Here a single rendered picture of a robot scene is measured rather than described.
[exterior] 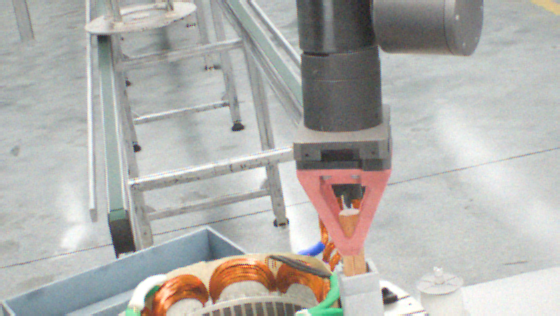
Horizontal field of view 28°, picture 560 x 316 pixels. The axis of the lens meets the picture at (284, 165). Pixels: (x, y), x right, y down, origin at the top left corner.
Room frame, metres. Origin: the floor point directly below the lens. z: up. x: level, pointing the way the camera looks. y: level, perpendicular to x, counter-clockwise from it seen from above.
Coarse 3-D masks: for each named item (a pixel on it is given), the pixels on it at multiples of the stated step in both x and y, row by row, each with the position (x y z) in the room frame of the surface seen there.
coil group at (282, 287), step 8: (280, 272) 0.89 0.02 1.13; (288, 272) 0.88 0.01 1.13; (296, 272) 0.87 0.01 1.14; (280, 280) 0.89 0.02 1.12; (288, 280) 0.88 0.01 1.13; (304, 280) 0.87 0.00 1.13; (312, 280) 0.86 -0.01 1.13; (320, 280) 0.86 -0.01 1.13; (280, 288) 0.89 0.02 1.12; (312, 288) 0.86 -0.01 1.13; (320, 288) 0.85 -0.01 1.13; (320, 296) 0.85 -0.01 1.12
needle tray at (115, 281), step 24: (192, 240) 1.17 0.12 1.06; (216, 240) 1.16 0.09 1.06; (120, 264) 1.13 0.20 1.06; (144, 264) 1.15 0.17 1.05; (168, 264) 1.16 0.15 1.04; (192, 264) 1.17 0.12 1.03; (48, 288) 1.10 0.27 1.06; (72, 288) 1.11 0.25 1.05; (96, 288) 1.12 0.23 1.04; (120, 288) 1.13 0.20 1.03; (24, 312) 1.08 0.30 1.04; (48, 312) 1.10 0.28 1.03; (72, 312) 1.10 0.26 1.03; (96, 312) 1.01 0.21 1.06; (120, 312) 1.02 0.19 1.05
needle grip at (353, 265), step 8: (344, 216) 0.76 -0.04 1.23; (352, 216) 0.75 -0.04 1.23; (344, 224) 0.76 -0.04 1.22; (352, 224) 0.75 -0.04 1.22; (344, 232) 0.76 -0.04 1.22; (352, 232) 0.75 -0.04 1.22; (344, 256) 0.76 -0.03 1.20; (352, 256) 0.75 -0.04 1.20; (360, 256) 0.75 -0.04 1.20; (344, 264) 0.76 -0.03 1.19; (352, 264) 0.75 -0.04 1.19; (360, 264) 0.75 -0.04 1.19; (344, 272) 0.76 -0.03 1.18; (352, 272) 0.75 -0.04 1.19; (360, 272) 0.75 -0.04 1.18
